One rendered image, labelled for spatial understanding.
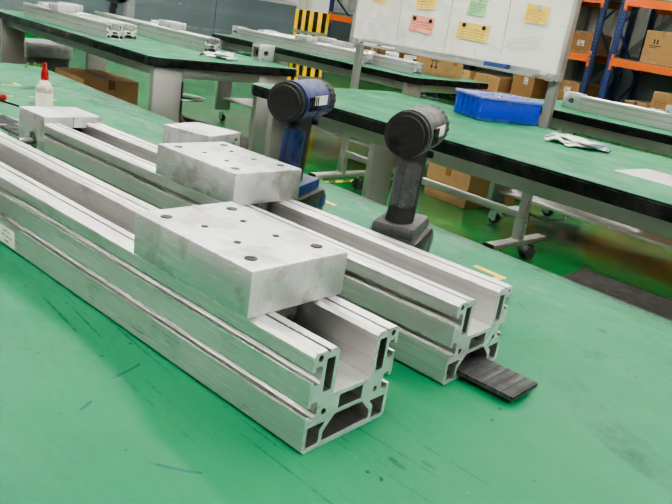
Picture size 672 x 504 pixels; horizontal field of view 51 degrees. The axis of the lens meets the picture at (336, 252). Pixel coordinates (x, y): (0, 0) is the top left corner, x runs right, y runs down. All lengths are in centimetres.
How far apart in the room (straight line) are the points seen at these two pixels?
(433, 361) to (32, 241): 46
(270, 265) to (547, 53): 324
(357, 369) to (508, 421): 15
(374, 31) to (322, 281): 392
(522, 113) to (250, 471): 268
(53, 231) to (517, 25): 324
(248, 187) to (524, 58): 303
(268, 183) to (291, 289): 32
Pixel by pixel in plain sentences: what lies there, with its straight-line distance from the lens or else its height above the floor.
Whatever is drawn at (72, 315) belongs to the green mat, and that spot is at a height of 78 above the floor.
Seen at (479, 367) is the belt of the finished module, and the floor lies 79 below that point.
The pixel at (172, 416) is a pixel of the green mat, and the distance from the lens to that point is 59.
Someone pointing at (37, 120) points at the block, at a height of 86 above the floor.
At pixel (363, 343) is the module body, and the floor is 85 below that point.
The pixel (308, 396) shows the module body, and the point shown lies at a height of 83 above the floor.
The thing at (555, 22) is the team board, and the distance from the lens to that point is 372.
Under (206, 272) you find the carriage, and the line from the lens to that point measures 58.
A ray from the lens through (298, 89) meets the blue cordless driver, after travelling 102.
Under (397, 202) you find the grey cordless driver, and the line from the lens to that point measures 93.
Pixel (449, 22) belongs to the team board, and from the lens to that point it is 410.
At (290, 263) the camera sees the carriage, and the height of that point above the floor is 90.
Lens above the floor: 110
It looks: 18 degrees down
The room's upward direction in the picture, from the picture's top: 9 degrees clockwise
